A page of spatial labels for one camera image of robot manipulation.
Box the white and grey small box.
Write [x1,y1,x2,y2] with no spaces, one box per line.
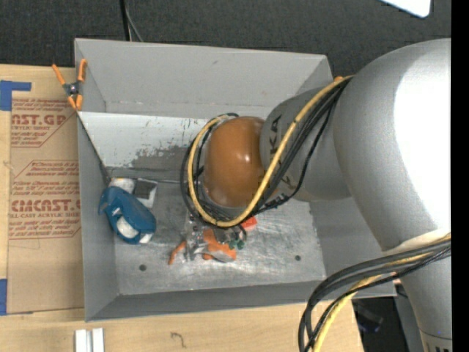
[132,177,159,209]

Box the blue and white plastic toy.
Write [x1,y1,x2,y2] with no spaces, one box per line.
[97,177,158,245]

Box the brown cardboard board red print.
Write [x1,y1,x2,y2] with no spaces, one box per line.
[0,63,86,315]

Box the grey metal bin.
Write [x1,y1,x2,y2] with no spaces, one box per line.
[74,37,399,323]

